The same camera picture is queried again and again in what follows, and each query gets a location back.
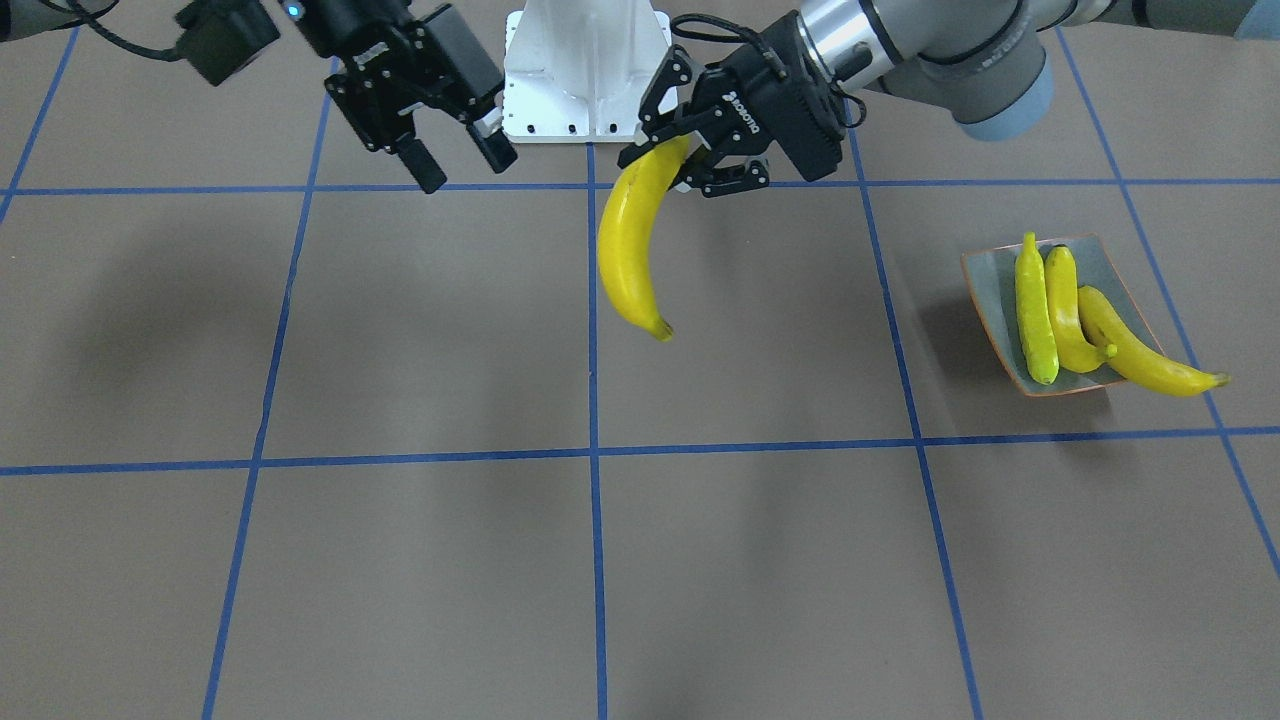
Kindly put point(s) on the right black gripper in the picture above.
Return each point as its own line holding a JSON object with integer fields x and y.
{"x": 352, "y": 22}

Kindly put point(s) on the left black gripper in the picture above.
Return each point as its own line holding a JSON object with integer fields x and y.
{"x": 752, "y": 98}

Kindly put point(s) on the yellow banana bottom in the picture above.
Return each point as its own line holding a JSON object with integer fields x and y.
{"x": 625, "y": 232}

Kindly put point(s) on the yellow banana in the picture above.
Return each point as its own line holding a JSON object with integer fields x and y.
{"x": 1133, "y": 359}
{"x": 625, "y": 232}
{"x": 1038, "y": 345}
{"x": 1075, "y": 352}

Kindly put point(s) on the yellow banana top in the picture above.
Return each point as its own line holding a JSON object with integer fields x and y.
{"x": 1075, "y": 352}

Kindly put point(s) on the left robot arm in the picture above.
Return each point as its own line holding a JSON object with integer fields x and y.
{"x": 981, "y": 61}

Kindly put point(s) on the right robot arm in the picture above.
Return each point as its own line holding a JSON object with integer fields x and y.
{"x": 23, "y": 19}

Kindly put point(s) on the grey square plate orange rim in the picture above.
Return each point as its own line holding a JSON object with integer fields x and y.
{"x": 990, "y": 276}

